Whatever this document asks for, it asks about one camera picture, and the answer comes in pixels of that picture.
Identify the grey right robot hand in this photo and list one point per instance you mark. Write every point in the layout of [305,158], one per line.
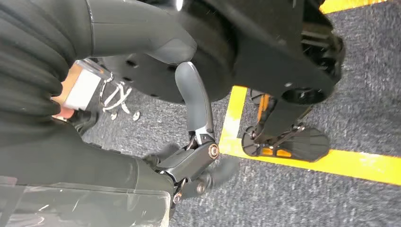
[125,28]

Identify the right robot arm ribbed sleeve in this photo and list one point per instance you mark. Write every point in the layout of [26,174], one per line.
[31,47]

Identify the black robot lower body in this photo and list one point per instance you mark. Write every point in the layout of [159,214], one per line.
[266,47]

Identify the clear plastic cover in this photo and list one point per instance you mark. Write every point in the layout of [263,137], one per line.
[78,206]

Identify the yellow floor tape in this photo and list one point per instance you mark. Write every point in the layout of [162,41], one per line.
[360,166]

